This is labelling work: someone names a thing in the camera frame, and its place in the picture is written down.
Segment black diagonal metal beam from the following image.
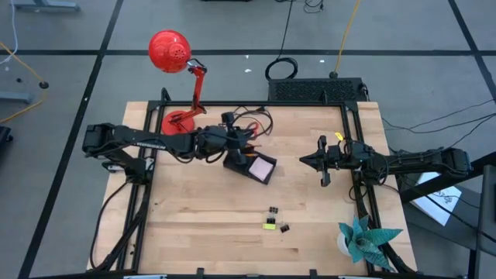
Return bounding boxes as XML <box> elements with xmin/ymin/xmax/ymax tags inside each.
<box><xmin>398</xmin><ymin>151</ymin><xmax>496</xmax><ymax>205</ymax></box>

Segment pink sticky note pad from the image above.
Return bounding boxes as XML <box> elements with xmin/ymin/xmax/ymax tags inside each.
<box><xmin>247</xmin><ymin>157</ymin><xmax>274</xmax><ymax>183</ymax></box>

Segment white floor cable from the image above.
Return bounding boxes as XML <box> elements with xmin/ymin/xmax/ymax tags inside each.
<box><xmin>0</xmin><ymin>0</ymin><xmax>19</xmax><ymax>66</ymax></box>

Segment grey metal post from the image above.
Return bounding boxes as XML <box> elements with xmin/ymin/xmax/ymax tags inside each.
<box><xmin>474</xmin><ymin>164</ymin><xmax>496</xmax><ymax>279</ymax></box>

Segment red desk lamp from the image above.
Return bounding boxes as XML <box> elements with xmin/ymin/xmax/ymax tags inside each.
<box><xmin>148</xmin><ymin>29</ymin><xmax>208</xmax><ymax>136</ymax></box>

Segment teal paper plant white pot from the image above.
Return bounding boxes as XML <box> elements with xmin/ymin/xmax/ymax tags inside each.
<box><xmin>336</xmin><ymin>215</ymin><xmax>404</xmax><ymax>272</ymax></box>

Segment black caster wheel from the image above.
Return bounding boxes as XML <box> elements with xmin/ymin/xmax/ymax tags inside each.
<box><xmin>0</xmin><ymin>126</ymin><xmax>13</xmax><ymax>153</ymax></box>

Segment black lamp cable with switch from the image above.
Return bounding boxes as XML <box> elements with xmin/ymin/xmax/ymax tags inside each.
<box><xmin>216</xmin><ymin>105</ymin><xmax>274</xmax><ymax>137</ymax></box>

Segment black mesh desk organizer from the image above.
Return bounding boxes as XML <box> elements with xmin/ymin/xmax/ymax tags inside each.
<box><xmin>222</xmin><ymin>145</ymin><xmax>278</xmax><ymax>186</ymax></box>

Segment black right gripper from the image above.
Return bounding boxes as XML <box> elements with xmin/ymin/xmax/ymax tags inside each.
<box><xmin>298</xmin><ymin>135</ymin><xmax>353</xmax><ymax>188</ymax></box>

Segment grey metal stand base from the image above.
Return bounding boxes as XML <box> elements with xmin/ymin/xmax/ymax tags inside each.
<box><xmin>0</xmin><ymin>91</ymin><xmax>33</xmax><ymax>105</ymax></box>
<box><xmin>11</xmin><ymin>0</ymin><xmax>81</xmax><ymax>12</ymax></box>

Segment white paper sheet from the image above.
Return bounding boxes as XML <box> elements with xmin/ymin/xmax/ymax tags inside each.
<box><xmin>410</xmin><ymin>172</ymin><xmax>463</xmax><ymax>227</ymax></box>

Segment black metal table frame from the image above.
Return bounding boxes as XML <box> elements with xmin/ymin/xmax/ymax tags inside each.
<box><xmin>88</xmin><ymin>88</ymin><xmax>418</xmax><ymax>279</ymax></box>

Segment black perforated metal box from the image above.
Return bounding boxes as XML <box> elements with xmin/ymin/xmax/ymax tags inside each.
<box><xmin>267</xmin><ymin>77</ymin><xmax>368</xmax><ymax>102</ymax></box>

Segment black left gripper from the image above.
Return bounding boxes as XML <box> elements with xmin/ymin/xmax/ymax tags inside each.
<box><xmin>198</xmin><ymin>111</ymin><xmax>259</xmax><ymax>167</ymax></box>

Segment thin black floor cable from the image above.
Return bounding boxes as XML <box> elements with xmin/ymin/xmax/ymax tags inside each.
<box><xmin>445</xmin><ymin>114</ymin><xmax>496</xmax><ymax>152</ymax></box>
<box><xmin>381</xmin><ymin>98</ymin><xmax>496</xmax><ymax>135</ymax></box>

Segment red-handled scissors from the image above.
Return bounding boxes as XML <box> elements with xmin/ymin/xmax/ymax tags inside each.
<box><xmin>244</xmin><ymin>121</ymin><xmax>260</xmax><ymax>154</ymax></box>

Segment yellow floor cable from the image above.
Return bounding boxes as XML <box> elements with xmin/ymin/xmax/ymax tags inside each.
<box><xmin>0</xmin><ymin>41</ymin><xmax>50</xmax><ymax>125</ymax></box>
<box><xmin>329</xmin><ymin>0</ymin><xmax>362</xmax><ymax>78</ymax></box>

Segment coiled black floor cable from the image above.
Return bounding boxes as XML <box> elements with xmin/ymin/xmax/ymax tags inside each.
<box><xmin>264</xmin><ymin>0</ymin><xmax>299</xmax><ymax>81</ymax></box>

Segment silver mounting plate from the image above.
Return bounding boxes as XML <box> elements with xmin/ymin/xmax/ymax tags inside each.
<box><xmin>102</xmin><ymin>161</ymin><xmax>125</xmax><ymax>174</ymax></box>

